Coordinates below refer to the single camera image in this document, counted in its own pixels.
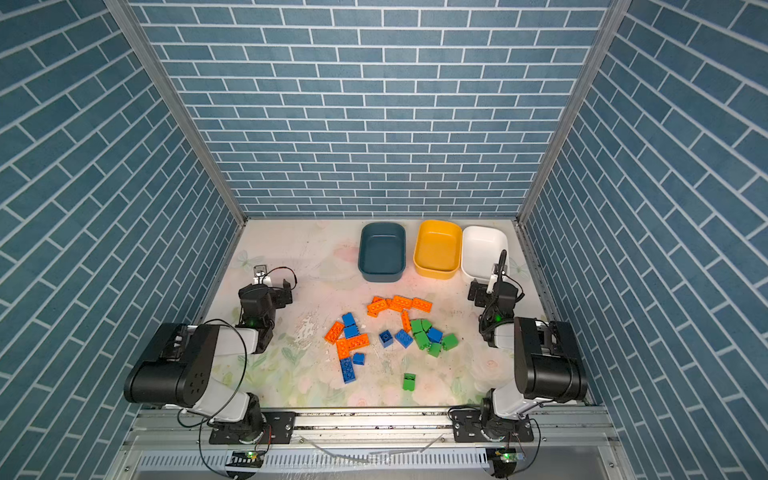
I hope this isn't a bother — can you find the green lego brick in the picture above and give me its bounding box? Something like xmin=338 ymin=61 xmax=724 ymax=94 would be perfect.
xmin=413 ymin=331 xmax=431 ymax=350
xmin=428 ymin=343 xmax=442 ymax=358
xmin=403 ymin=373 xmax=416 ymax=392
xmin=441 ymin=334 xmax=459 ymax=351
xmin=410 ymin=319 xmax=432 ymax=333

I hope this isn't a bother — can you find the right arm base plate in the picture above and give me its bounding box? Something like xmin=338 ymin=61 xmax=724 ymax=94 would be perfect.
xmin=447 ymin=406 xmax=534 ymax=443

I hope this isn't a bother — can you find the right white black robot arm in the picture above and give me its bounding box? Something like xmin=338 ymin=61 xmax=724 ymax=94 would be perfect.
xmin=468 ymin=250 xmax=588 ymax=442

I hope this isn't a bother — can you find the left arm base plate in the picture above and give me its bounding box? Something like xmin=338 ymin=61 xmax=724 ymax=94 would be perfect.
xmin=209 ymin=411 xmax=297 ymax=445

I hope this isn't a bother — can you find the dark teal plastic bin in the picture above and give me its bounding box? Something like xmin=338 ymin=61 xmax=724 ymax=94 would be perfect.
xmin=358 ymin=222 xmax=406 ymax=283

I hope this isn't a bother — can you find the white plastic bin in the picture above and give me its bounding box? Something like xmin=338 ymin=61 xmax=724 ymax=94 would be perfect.
xmin=461 ymin=226 xmax=509 ymax=283

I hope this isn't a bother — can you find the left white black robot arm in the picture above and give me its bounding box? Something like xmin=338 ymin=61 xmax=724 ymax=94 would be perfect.
xmin=124 ymin=265 xmax=298 ymax=446

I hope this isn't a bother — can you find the long blue lego brick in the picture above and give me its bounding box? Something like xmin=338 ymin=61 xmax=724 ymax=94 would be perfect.
xmin=339 ymin=357 xmax=356 ymax=384

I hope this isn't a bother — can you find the yellow plastic bin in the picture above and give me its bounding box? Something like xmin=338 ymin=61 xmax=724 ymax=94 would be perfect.
xmin=413 ymin=220 xmax=462 ymax=280

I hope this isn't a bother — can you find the aluminium front rail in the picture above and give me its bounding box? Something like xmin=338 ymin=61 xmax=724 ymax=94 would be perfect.
xmin=119 ymin=405 xmax=625 ymax=451

